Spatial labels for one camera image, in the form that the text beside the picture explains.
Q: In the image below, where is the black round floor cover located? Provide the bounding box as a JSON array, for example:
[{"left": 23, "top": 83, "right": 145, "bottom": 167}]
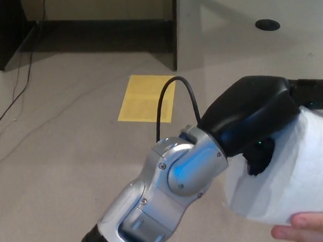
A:
[{"left": 255, "top": 17, "right": 281, "bottom": 33}]

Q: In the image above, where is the yellow paper sheet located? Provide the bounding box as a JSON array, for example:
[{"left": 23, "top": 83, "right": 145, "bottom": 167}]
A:
[{"left": 114, "top": 72, "right": 179, "bottom": 126}]

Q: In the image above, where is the black power cable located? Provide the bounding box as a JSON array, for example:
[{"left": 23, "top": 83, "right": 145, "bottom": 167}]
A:
[{"left": 0, "top": 0, "right": 54, "bottom": 132}]

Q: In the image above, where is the white toilet paper roll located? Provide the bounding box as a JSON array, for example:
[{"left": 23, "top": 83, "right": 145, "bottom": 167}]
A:
[{"left": 220, "top": 104, "right": 323, "bottom": 230}]

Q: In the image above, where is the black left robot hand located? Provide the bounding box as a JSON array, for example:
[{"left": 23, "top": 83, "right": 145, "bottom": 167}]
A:
[{"left": 197, "top": 71, "right": 323, "bottom": 179}]

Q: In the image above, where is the person's bare hand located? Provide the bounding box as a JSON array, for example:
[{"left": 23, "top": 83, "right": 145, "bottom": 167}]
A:
[{"left": 269, "top": 211, "right": 323, "bottom": 242}]

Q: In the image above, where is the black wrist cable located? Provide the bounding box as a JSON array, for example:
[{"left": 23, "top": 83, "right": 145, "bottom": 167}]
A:
[{"left": 152, "top": 74, "right": 204, "bottom": 143}]

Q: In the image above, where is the thin grey floor cable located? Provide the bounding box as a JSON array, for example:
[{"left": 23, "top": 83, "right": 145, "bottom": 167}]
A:
[{"left": 0, "top": 78, "right": 134, "bottom": 166}]

